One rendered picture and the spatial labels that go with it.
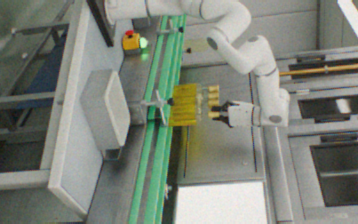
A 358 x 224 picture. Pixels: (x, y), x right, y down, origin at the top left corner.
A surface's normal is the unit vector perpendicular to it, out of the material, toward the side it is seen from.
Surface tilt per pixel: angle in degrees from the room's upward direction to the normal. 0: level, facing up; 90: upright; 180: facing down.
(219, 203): 90
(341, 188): 90
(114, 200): 90
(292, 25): 90
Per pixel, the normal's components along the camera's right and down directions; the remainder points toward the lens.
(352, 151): -0.16, -0.80
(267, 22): -0.06, 0.60
